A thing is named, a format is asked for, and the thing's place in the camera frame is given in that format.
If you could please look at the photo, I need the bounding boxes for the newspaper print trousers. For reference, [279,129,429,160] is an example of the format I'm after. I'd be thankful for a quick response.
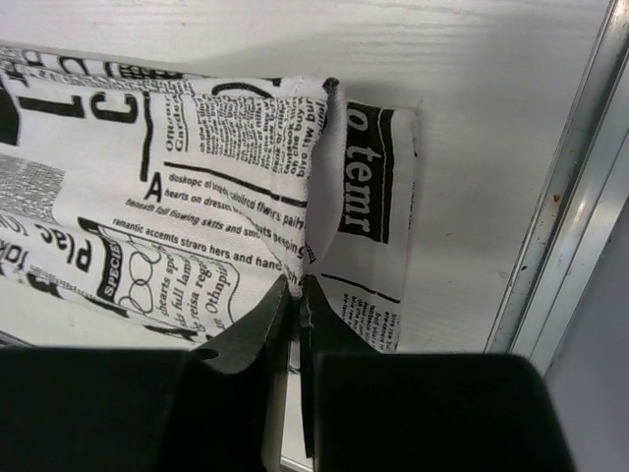
[1,46,419,351]

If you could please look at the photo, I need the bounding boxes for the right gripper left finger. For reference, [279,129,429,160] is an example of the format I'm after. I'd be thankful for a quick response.
[1,277,288,471]

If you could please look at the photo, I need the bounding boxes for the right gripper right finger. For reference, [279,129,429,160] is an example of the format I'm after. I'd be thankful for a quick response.
[300,276,575,471]

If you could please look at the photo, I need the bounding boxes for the aluminium rail frame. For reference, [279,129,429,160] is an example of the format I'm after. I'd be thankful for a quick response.
[279,0,629,472]

